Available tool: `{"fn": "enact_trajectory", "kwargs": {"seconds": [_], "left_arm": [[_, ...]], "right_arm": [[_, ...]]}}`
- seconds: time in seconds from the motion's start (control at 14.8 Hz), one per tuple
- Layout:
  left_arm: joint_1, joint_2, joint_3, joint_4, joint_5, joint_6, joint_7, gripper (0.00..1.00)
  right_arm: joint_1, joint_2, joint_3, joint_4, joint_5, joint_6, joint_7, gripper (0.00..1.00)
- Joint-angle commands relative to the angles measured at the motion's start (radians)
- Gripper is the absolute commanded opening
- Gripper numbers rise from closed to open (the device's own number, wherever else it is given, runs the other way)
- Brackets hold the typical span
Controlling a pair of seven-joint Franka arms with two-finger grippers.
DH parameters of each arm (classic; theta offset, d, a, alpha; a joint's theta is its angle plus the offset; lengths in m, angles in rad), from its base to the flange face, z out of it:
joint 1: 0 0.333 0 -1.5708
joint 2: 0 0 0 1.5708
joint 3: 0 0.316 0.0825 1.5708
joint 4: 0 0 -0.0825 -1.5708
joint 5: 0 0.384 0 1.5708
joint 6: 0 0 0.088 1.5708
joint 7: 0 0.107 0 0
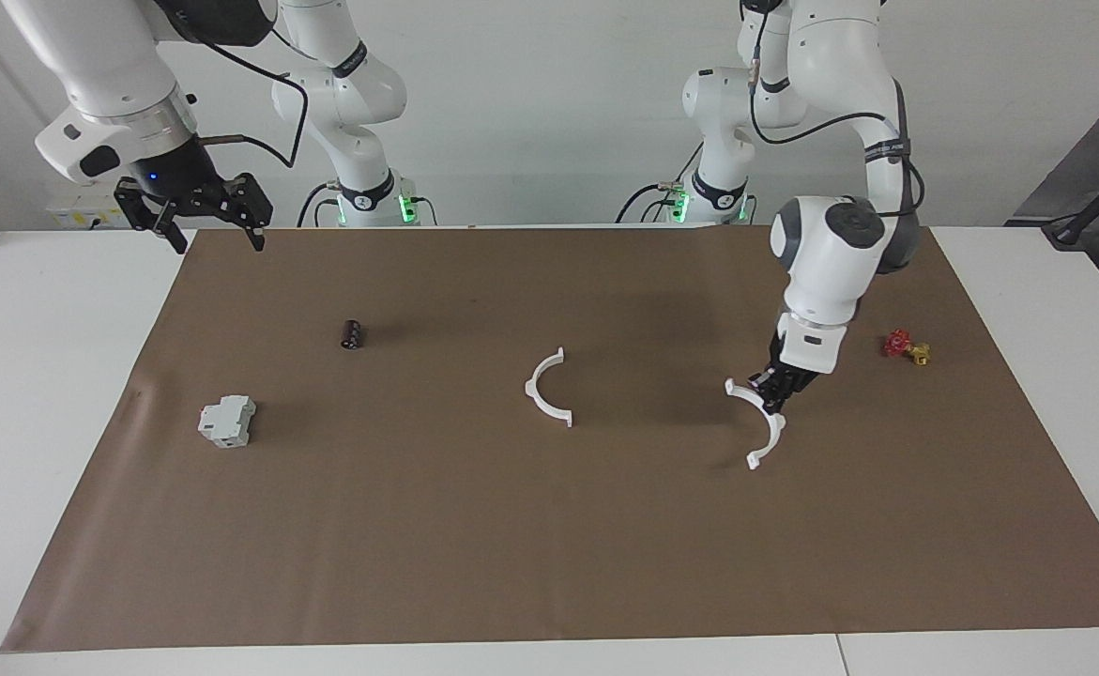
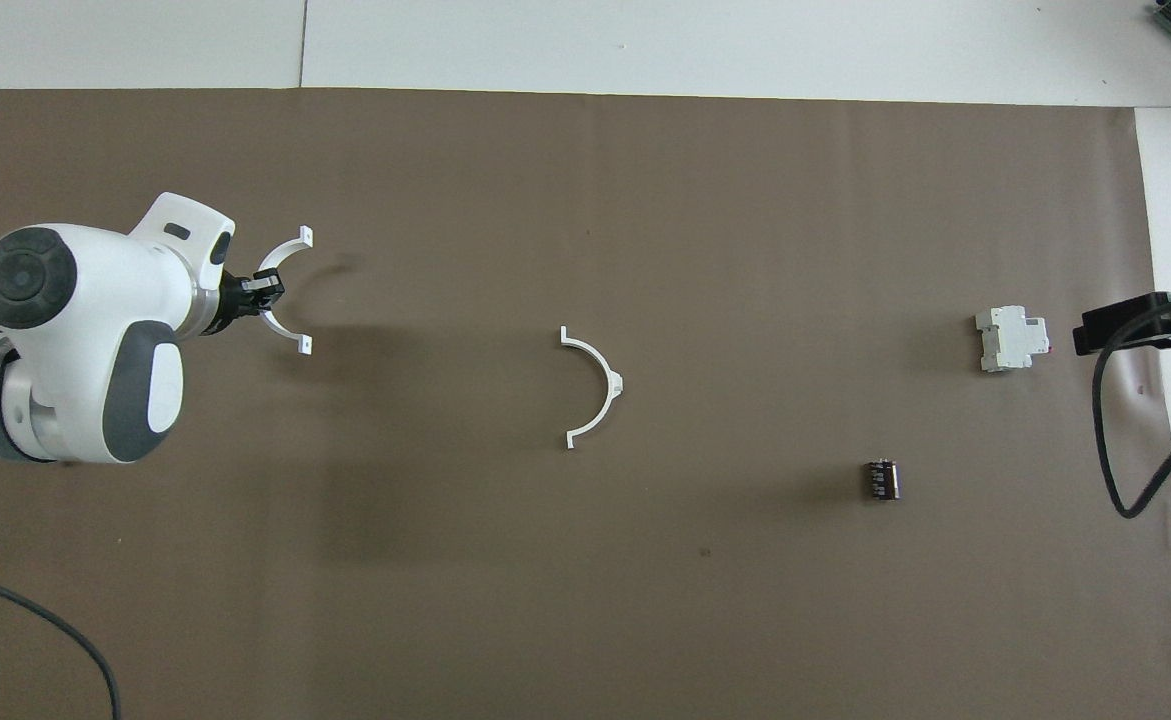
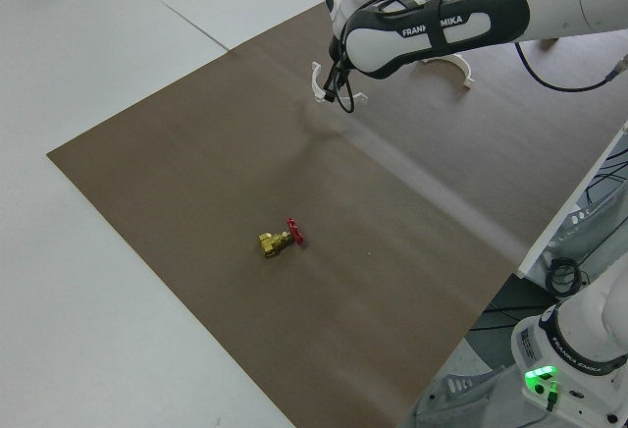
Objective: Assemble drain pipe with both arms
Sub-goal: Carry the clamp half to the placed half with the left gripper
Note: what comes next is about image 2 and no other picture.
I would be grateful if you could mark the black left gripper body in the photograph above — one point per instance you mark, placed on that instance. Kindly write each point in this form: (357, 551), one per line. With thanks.
(233, 298)

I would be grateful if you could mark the black cylindrical capacitor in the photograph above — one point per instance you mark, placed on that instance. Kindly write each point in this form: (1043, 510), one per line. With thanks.
(881, 480)

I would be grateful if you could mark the white circuit breaker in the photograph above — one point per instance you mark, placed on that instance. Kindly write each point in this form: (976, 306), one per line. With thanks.
(1010, 340)

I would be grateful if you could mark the brown paper table mat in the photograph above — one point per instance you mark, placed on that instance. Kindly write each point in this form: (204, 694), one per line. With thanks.
(585, 620)

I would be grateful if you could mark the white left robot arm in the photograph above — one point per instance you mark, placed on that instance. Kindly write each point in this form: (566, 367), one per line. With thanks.
(85, 300)

